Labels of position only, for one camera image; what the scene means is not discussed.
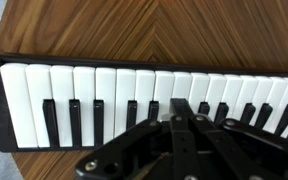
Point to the black and white piano keyboard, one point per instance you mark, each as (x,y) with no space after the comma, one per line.
(60,104)

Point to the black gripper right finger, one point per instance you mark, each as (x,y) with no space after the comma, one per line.
(250,153)

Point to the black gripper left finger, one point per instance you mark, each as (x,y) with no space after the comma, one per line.
(156,149)

